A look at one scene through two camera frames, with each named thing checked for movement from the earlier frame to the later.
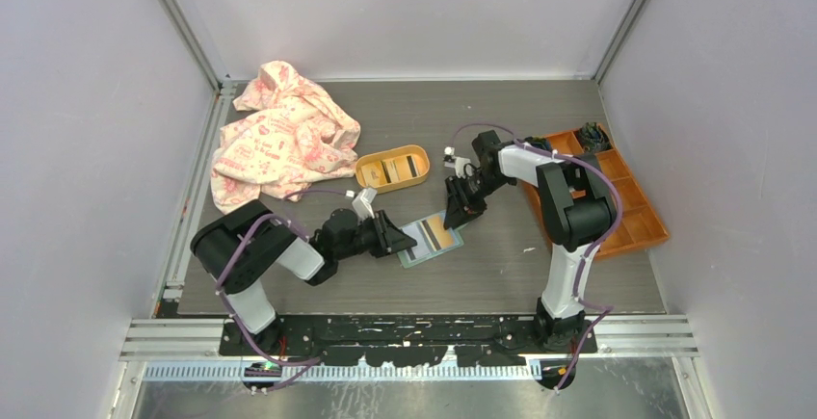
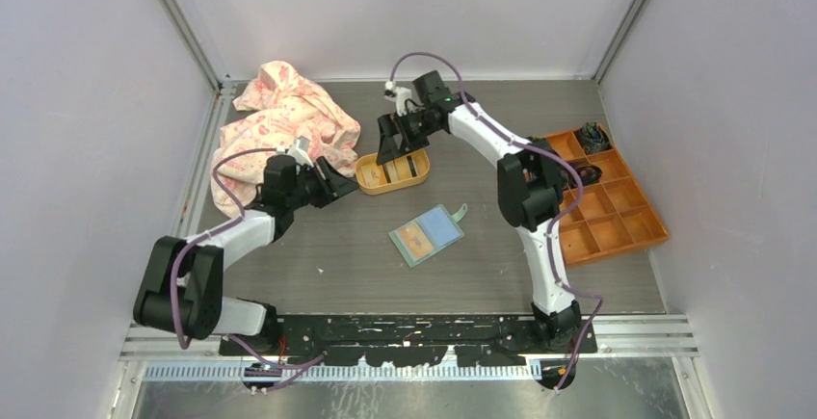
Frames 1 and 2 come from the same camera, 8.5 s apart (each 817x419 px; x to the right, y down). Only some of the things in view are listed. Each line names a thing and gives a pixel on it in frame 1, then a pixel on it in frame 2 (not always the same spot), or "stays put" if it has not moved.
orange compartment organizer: [639, 225] stays put
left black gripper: [385, 244] to [333, 186]
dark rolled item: [593, 139] stays put
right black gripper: [459, 203] to [391, 125]
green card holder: [432, 239] stays put
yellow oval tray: [386, 170] stays put
